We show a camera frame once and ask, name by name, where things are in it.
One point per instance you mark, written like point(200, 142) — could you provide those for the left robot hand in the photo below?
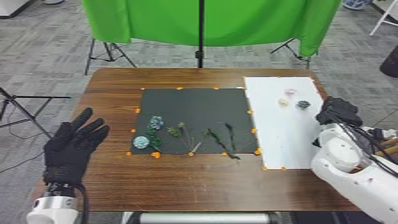
point(70, 148)

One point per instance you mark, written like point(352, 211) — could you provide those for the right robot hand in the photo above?
point(338, 111)

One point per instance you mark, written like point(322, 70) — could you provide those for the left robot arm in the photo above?
point(54, 208)

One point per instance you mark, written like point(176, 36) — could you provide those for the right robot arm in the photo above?
point(349, 176)

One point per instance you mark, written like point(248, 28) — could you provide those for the dark teal flower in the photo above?
point(304, 104)

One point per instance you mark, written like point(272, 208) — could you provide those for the white flower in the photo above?
point(283, 102)

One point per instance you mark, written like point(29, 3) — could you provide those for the pink flower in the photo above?
point(290, 91)

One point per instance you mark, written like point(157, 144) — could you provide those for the white sheet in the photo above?
point(285, 133)

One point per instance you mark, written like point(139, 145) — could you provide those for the blue flower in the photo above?
point(157, 122)
point(141, 142)

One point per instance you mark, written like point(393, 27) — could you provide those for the black tripod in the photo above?
point(20, 106)

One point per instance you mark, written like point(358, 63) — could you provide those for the black backdrop stand legs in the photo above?
point(294, 50)
point(111, 53)

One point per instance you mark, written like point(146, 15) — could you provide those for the dark mat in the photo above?
point(198, 106)

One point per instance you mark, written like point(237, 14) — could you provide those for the white stand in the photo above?
point(386, 16)

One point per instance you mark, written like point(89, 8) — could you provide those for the pale grey bar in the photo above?
point(205, 218)

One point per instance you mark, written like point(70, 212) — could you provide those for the blue and white pot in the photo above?
point(356, 4)

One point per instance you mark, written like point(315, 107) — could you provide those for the black stand pole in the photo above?
point(201, 33)

